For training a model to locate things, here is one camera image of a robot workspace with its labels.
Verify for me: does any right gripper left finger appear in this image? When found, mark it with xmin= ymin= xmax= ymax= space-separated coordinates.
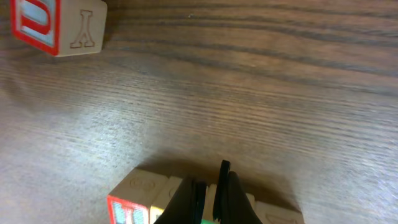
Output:
xmin=154 ymin=177 xmax=207 ymax=224

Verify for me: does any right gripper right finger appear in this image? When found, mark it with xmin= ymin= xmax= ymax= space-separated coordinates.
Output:
xmin=212 ymin=160 xmax=262 ymax=224

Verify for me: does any green letter R block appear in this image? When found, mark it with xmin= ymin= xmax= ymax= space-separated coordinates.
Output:
xmin=201 ymin=184 xmax=220 ymax=224

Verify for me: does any yellow letter C block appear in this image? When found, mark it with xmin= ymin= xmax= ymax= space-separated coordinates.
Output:
xmin=149 ymin=176 xmax=182 ymax=224

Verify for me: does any red letter A block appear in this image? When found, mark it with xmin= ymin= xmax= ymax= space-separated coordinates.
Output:
xmin=246 ymin=193 xmax=305 ymax=224

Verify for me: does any red letter I block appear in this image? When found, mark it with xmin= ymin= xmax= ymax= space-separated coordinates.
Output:
xmin=106 ymin=169 xmax=169 ymax=224

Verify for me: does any red letter U block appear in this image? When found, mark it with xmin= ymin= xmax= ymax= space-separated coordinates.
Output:
xmin=10 ymin=0 xmax=108 ymax=57

